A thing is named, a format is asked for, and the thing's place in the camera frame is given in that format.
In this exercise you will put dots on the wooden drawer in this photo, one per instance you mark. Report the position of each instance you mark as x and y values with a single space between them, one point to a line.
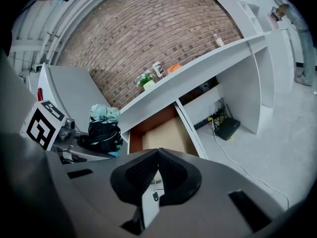
163 135

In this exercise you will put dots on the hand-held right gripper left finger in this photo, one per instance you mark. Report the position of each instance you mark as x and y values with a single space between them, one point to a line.
81 195

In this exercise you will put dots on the clear glass jar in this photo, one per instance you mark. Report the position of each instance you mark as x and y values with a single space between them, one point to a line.
159 69

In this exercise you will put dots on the white desk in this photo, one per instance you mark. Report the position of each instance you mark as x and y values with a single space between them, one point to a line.
237 83

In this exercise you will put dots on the white bookshelf cabinet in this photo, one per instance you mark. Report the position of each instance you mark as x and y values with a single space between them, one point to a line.
247 9

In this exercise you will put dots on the white plastic bottle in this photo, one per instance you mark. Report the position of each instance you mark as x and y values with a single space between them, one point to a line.
219 41

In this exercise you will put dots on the orange packet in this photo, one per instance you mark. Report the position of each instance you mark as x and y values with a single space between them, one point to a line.
174 69

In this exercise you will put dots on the potted plant in white pot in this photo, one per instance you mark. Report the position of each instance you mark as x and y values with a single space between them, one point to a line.
146 80

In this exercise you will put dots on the red fridge magnet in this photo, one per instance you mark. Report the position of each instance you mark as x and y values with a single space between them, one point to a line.
40 94

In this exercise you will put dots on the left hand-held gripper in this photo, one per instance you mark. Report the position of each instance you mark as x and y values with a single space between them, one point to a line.
40 126

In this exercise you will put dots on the black router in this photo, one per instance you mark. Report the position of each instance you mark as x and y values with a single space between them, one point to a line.
227 128

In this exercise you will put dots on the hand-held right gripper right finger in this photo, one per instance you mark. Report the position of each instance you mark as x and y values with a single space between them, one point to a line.
210 207

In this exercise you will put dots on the grey refrigerator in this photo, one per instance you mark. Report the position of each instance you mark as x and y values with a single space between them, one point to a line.
69 88

